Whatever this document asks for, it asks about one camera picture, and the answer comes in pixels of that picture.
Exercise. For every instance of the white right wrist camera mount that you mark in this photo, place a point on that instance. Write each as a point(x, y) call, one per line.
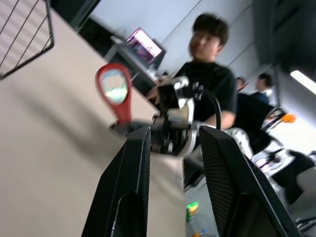
point(188, 108)

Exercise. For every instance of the person in black t-shirt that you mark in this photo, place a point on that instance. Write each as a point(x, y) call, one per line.
point(209, 81)

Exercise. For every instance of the orange round object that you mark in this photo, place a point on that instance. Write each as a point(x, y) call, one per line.
point(289, 118)

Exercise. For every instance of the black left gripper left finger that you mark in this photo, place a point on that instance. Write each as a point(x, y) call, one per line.
point(130, 170)

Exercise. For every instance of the black chair backrest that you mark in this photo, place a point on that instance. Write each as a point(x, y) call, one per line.
point(254, 118)

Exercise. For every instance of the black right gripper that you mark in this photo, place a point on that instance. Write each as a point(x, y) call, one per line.
point(170, 140)

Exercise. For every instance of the red handheld mirror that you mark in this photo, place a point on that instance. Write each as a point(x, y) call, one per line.
point(121, 108)

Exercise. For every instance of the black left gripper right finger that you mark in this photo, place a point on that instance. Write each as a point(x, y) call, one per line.
point(222, 168)

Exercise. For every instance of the green packet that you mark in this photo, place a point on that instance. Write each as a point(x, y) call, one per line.
point(192, 207)

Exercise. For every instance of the dark-haired bystander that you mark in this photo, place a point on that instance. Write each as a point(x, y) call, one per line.
point(240, 84)

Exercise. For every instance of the ceiling light strip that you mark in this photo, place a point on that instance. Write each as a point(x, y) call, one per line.
point(303, 80)

